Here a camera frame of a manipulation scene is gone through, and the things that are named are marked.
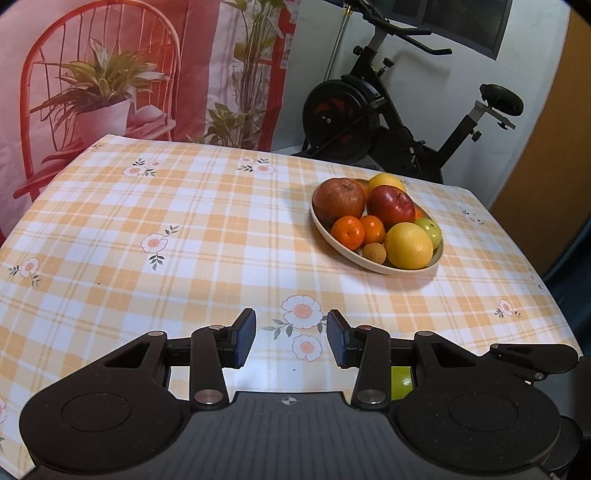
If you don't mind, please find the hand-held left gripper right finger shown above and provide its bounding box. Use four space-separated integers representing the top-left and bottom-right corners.
325 310 485 409

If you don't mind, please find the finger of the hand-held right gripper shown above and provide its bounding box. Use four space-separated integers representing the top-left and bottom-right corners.
489 344 580 384

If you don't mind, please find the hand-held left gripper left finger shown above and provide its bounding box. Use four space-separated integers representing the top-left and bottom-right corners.
102 308 257 411

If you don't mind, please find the green apple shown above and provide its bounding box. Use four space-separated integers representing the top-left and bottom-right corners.
392 367 414 401
413 218 443 250

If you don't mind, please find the beige round plate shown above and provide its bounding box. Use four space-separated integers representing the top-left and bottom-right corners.
310 178 444 276

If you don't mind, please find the yellow lemon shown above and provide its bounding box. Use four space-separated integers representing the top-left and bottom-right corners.
385 222 435 270
368 172 408 195

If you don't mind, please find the brownish red apple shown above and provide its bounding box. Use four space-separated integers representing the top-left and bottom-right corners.
313 178 367 227

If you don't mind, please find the shiny red apple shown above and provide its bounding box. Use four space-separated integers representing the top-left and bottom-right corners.
367 185 416 227

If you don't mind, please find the brown wooden panel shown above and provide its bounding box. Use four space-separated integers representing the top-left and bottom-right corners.
489 9 591 273

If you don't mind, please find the black exercise bike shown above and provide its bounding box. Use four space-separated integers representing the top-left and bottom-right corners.
298 0 525 183

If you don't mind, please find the printed backdrop cloth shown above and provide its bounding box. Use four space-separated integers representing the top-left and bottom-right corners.
0 0 301 241

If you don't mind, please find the metal stand pole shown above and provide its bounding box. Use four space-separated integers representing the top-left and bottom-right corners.
325 4 347 84

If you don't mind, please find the dark window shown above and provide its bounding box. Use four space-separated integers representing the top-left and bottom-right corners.
318 0 514 61

